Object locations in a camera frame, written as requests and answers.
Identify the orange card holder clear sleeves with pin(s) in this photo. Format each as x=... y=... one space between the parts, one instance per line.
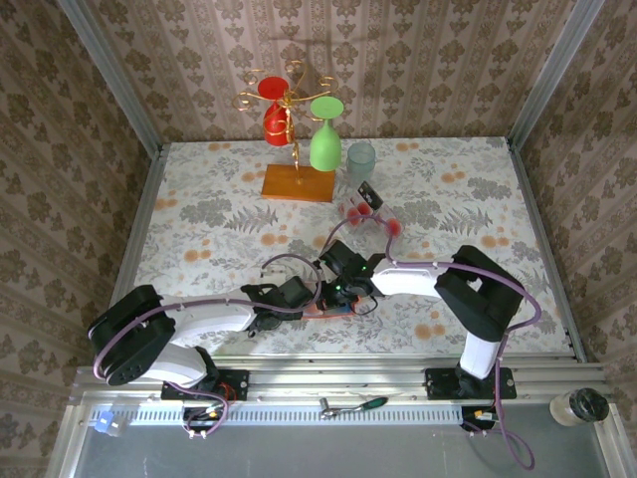
x=314 y=312

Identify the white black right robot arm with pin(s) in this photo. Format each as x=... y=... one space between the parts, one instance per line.
x=408 y=281

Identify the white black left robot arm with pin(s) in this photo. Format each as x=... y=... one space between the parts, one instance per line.
x=214 y=313

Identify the white card with red dots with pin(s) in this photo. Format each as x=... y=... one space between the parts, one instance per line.
x=393 y=226

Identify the black credit card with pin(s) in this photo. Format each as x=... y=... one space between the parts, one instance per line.
x=370 y=195

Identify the clear box with red items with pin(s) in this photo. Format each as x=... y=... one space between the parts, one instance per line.
x=356 y=213

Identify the translucent grey tumbler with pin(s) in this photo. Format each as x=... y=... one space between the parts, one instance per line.
x=360 y=164

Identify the green wine glass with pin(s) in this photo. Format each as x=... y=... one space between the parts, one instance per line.
x=326 y=149

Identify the grey metal shelf panel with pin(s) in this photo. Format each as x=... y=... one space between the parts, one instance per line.
x=323 y=453

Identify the red wine glass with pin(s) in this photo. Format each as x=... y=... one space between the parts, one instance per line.
x=276 y=127

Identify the blue white plug connector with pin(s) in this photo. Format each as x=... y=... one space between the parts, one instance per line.
x=104 y=423

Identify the clear jar black lid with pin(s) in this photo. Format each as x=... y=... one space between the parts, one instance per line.
x=582 y=406

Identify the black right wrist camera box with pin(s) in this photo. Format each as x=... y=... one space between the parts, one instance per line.
x=343 y=256

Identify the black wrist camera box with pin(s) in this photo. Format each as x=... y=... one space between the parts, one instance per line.
x=343 y=256
x=294 y=291

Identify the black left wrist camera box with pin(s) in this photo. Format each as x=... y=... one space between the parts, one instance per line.
x=294 y=291

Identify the aluminium base rail beam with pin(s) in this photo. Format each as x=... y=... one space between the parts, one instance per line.
x=348 y=378

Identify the aluminium table side rail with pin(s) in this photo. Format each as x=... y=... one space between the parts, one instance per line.
x=141 y=224

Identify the aluminium frame post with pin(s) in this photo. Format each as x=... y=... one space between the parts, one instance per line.
x=560 y=65
x=106 y=65

